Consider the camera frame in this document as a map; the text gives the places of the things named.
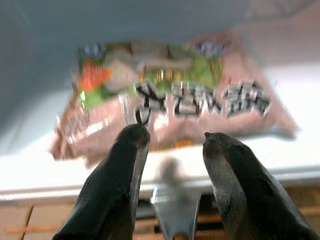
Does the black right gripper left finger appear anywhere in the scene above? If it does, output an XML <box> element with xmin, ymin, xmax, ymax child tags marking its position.
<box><xmin>52</xmin><ymin>123</ymin><xmax>151</xmax><ymax>240</ymax></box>

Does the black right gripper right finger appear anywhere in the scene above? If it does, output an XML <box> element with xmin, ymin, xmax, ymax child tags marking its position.
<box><xmin>202</xmin><ymin>131</ymin><xmax>320</xmax><ymax>240</ymax></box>

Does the pink noodle packet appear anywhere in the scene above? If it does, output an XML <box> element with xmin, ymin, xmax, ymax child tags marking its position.
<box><xmin>48</xmin><ymin>31</ymin><xmax>300</xmax><ymax>168</ymax></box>

